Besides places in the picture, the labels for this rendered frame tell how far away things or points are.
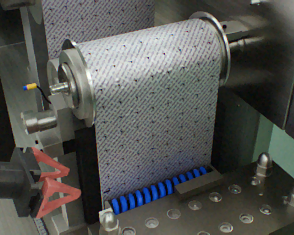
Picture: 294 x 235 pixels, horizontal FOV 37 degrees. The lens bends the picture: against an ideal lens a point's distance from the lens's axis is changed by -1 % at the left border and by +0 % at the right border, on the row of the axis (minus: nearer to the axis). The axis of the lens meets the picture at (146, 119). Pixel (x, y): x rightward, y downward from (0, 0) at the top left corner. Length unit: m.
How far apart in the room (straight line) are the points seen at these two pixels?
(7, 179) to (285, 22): 0.50
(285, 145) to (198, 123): 1.91
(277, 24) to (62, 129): 0.41
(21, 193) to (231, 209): 0.37
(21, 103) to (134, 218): 0.69
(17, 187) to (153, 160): 0.25
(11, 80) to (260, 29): 0.92
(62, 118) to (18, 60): 0.88
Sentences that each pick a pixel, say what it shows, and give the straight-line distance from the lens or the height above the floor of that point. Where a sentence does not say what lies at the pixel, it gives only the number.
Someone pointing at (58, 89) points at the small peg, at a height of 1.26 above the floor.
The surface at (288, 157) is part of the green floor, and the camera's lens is 2.62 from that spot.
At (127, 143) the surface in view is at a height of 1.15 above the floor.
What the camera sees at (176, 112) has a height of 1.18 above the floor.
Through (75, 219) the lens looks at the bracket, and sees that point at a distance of 0.93.
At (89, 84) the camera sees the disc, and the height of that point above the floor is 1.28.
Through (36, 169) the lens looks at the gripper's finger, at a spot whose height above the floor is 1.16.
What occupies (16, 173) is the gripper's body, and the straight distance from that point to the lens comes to 0.69.
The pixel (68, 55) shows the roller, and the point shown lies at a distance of 0.69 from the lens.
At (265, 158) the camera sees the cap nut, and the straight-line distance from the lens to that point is 0.87.
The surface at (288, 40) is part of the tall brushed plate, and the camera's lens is 0.76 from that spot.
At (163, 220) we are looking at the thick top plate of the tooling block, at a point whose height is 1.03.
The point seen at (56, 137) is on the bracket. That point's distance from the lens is 0.80.
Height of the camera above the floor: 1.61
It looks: 35 degrees down
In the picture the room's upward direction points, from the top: straight up
